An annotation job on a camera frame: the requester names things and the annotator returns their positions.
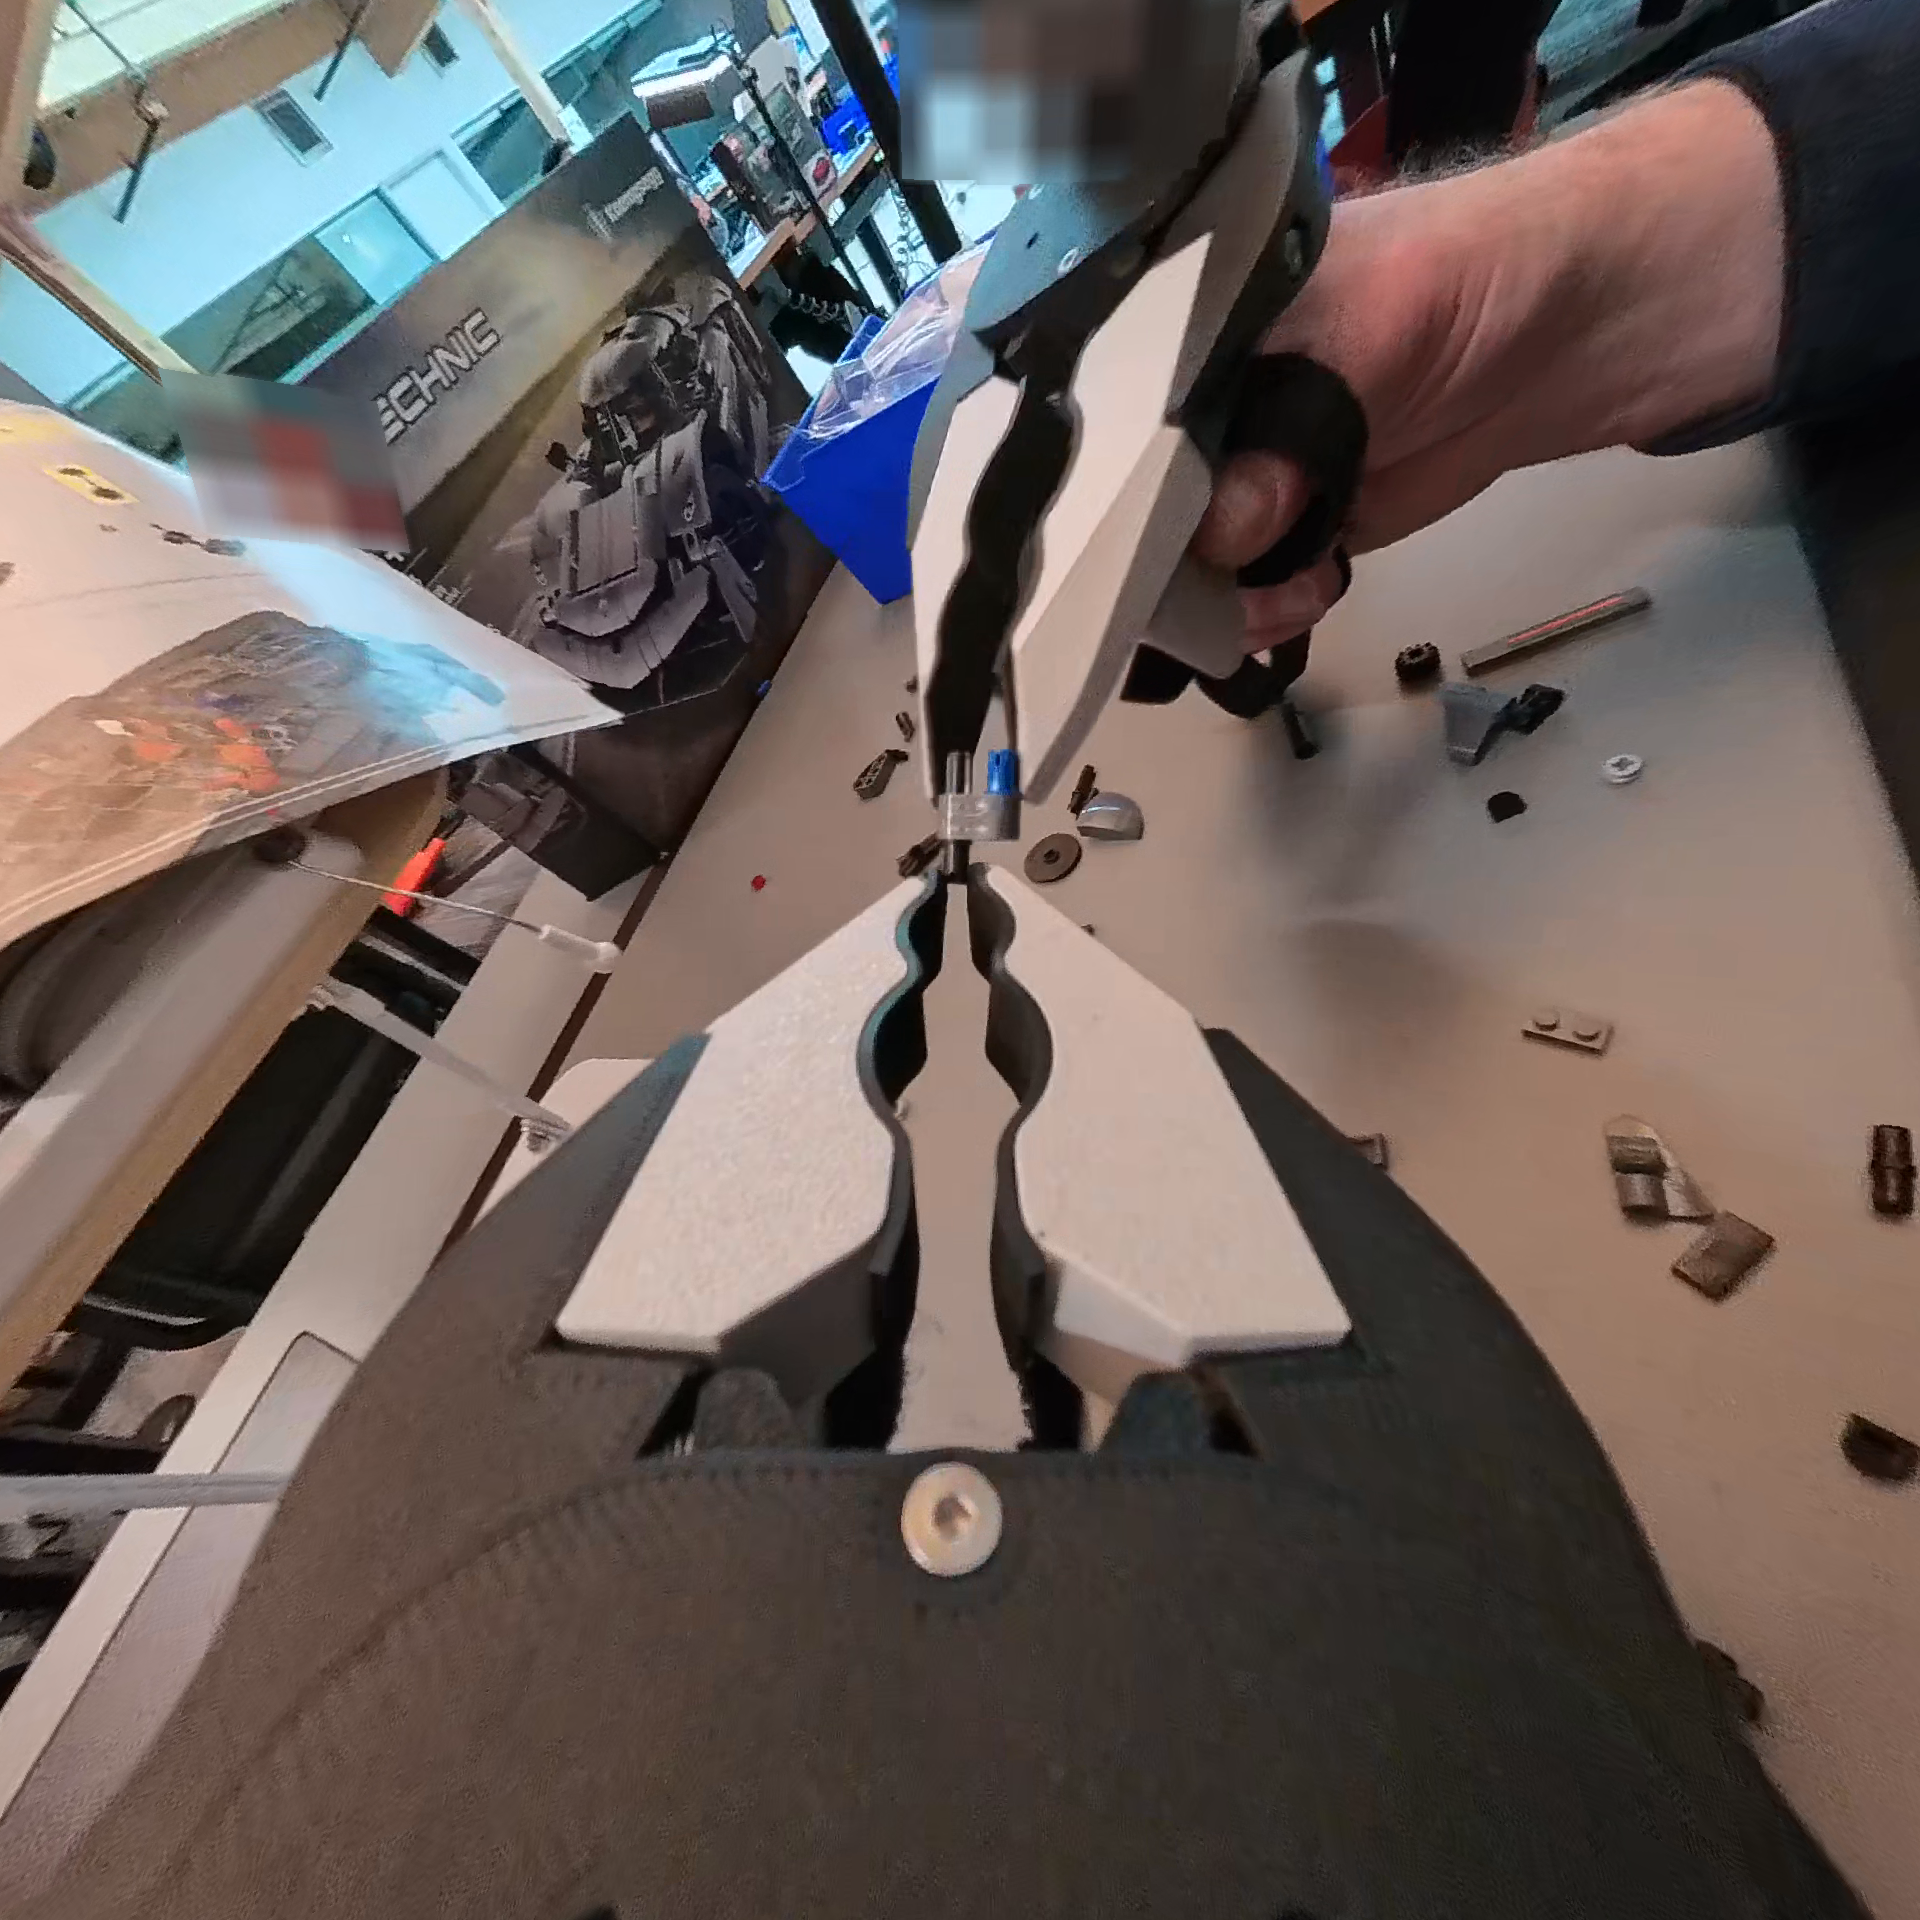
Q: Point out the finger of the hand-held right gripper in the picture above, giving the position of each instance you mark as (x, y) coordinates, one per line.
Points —
(1124, 495)
(944, 495)

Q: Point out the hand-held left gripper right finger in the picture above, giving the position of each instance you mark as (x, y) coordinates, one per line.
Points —
(1185, 1200)

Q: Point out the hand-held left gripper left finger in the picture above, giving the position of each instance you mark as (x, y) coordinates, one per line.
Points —
(720, 1200)

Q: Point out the blue lego pin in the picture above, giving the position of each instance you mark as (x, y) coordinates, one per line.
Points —
(1001, 771)

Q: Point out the small lego axle assembly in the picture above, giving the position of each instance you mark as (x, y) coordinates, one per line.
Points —
(982, 809)

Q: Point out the person's right forearm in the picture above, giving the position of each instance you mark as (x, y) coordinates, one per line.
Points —
(1861, 225)

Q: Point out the grey lego liftarm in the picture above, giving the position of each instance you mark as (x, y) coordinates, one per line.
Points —
(881, 771)

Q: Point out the black lego pin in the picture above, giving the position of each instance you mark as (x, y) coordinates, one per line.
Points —
(1298, 727)
(1890, 1166)

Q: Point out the lego set box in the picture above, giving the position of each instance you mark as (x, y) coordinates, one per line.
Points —
(644, 452)

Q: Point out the silver curved lego piece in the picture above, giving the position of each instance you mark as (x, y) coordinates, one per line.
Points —
(1114, 820)

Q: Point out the black lego gear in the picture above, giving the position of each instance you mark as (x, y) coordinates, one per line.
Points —
(1418, 661)

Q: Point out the black and red lego connector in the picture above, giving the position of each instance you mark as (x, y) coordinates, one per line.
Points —
(916, 859)

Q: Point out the dark round lego disc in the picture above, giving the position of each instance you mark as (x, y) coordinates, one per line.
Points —
(1053, 856)

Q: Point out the small grey lego plate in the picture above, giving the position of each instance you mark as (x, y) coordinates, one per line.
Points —
(1571, 1031)

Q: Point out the long dark lego tile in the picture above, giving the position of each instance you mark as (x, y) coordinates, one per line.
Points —
(1554, 628)

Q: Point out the light grey lego bush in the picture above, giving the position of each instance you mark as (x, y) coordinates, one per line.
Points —
(1621, 768)

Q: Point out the lego instruction booklet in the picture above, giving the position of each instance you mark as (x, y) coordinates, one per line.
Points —
(224, 721)

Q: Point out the black lego wedge piece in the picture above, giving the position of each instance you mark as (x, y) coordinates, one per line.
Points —
(1733, 1680)

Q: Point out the small black rounded lego piece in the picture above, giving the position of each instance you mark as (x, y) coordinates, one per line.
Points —
(1877, 1447)

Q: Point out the person's right hand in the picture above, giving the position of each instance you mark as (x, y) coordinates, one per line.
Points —
(1529, 300)

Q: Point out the blue storage bin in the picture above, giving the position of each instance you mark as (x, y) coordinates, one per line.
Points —
(856, 511)

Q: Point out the clear plastic parts bags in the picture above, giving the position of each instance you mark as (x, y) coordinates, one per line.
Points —
(885, 360)

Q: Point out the black metal pole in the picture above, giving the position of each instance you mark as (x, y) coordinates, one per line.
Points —
(861, 91)

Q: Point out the orange plastic object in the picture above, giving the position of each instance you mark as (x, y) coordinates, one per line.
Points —
(417, 879)

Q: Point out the white book stand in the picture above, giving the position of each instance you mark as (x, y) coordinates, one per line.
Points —
(180, 1021)

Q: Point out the grey lego bracket piece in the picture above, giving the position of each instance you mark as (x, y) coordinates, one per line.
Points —
(1651, 1172)

